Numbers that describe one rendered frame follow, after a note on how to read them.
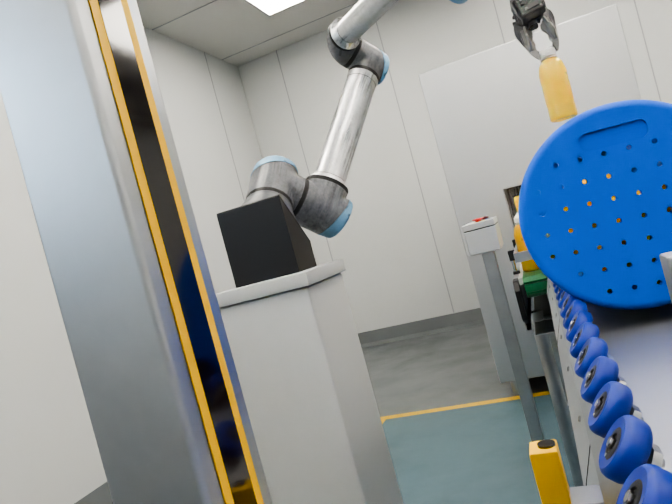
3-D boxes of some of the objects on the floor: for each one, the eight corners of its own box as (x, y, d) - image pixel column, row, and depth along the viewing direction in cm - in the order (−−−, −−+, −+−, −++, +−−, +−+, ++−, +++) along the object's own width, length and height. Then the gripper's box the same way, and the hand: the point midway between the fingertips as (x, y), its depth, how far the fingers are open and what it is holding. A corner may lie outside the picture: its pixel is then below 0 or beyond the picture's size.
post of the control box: (558, 543, 191) (481, 252, 190) (558, 536, 195) (481, 251, 194) (571, 542, 190) (493, 249, 189) (570, 535, 193) (493, 248, 192)
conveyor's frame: (584, 568, 175) (508, 283, 174) (558, 392, 330) (518, 241, 329) (768, 558, 159) (685, 243, 158) (650, 378, 314) (608, 219, 313)
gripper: (491, -16, 145) (525, 56, 141) (535, -41, 142) (571, 33, 138) (494, 0, 153) (527, 69, 149) (536, -23, 150) (571, 47, 146)
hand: (546, 51), depth 146 cm, fingers closed on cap, 4 cm apart
